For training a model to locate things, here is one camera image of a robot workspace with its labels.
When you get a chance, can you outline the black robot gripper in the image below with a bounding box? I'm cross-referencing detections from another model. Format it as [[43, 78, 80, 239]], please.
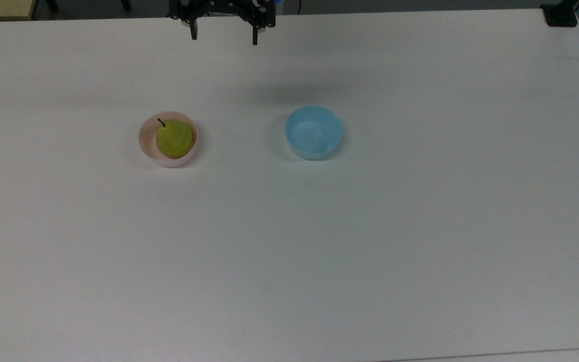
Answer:
[[168, 0, 276, 46]]

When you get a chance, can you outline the green pear with brown stem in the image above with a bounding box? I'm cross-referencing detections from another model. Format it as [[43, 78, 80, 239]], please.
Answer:
[[156, 118, 194, 159]]

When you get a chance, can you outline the pink plastic bowl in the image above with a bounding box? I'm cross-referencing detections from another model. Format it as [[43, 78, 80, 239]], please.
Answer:
[[138, 111, 200, 168]]

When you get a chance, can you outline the light blue plastic bowl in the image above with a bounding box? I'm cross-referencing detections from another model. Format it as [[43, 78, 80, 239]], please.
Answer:
[[284, 105, 344, 161]]

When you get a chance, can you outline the black table clamp mount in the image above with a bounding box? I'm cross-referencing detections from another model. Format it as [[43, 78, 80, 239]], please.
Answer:
[[540, 0, 579, 28]]

